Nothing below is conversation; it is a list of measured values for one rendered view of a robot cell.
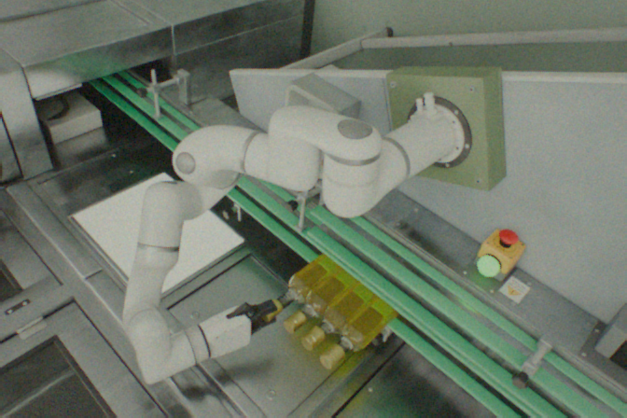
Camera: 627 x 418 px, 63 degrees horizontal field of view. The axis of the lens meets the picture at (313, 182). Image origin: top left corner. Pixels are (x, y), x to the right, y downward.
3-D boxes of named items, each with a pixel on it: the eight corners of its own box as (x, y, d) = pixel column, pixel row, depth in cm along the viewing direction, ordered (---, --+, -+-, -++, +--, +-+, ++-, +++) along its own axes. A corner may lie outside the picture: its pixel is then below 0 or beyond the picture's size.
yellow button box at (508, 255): (488, 246, 117) (472, 263, 113) (499, 224, 112) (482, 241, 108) (516, 265, 114) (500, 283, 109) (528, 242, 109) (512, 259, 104)
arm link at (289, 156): (269, 160, 102) (268, 87, 92) (381, 196, 94) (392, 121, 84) (243, 185, 95) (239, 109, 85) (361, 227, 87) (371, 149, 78)
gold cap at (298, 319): (296, 315, 118) (282, 327, 115) (297, 306, 116) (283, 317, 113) (306, 326, 116) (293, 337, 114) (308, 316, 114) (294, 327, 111)
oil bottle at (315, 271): (341, 250, 136) (283, 295, 123) (343, 236, 132) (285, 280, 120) (356, 262, 133) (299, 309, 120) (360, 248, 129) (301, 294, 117)
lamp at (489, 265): (479, 263, 111) (472, 271, 109) (485, 249, 108) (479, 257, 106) (497, 275, 109) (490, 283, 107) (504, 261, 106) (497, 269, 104)
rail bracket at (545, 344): (536, 336, 102) (506, 380, 94) (551, 315, 97) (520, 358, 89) (555, 350, 100) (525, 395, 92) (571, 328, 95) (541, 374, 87)
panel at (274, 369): (166, 174, 170) (67, 221, 150) (165, 167, 168) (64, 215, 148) (374, 355, 127) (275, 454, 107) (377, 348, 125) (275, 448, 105)
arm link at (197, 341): (197, 374, 108) (209, 369, 109) (195, 352, 102) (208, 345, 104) (185, 346, 113) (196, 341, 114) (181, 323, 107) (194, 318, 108)
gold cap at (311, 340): (313, 331, 115) (299, 343, 113) (314, 322, 113) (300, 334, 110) (325, 341, 114) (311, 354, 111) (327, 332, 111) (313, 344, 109)
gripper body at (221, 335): (205, 370, 109) (253, 348, 114) (203, 344, 102) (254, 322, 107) (192, 342, 114) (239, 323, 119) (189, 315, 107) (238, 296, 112)
